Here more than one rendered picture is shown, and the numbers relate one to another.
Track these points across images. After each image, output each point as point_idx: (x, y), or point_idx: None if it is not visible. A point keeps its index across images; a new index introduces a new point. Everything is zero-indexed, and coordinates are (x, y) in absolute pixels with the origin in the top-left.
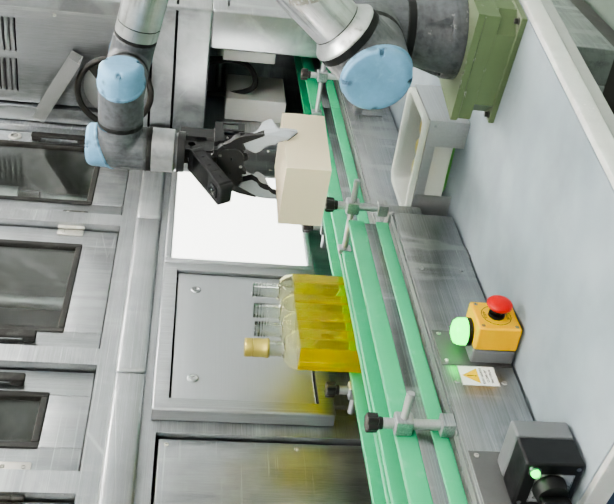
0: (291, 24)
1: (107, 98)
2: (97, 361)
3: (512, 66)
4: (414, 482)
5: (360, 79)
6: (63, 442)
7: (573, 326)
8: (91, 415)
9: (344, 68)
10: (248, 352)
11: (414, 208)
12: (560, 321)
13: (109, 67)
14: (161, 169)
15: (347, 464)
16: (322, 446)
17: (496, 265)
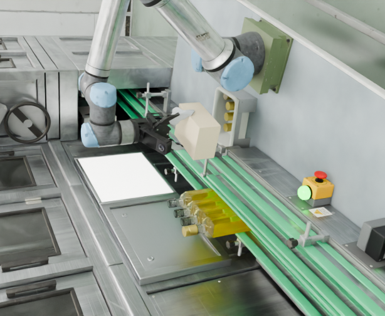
0: (120, 72)
1: (100, 106)
2: (92, 263)
3: (286, 63)
4: (327, 265)
5: (232, 75)
6: (96, 310)
7: (374, 171)
8: (106, 291)
9: (224, 71)
10: (187, 234)
11: (236, 146)
12: (363, 172)
13: (99, 88)
14: (126, 142)
15: (247, 281)
16: (230, 276)
17: (300, 160)
